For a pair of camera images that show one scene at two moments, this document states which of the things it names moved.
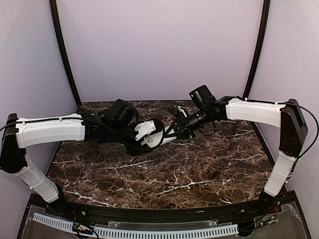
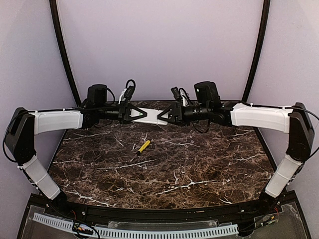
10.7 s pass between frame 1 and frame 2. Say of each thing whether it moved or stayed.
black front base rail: stayed
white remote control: moved
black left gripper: moved
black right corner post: stayed
